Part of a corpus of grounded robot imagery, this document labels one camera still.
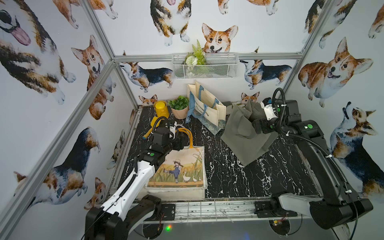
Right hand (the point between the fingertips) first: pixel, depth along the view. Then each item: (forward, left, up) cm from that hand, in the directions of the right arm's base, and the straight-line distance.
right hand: (261, 118), depth 72 cm
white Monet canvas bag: (-26, +44, -29) cm, 59 cm away
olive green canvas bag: (+2, +8, -17) cm, 19 cm away
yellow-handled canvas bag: (-13, +41, -28) cm, 51 cm away
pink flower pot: (+24, +45, -23) cm, 56 cm away
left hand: (-1, +40, -10) cm, 41 cm away
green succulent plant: (+28, +44, -16) cm, 55 cm away
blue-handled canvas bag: (+16, +27, -10) cm, 33 cm away
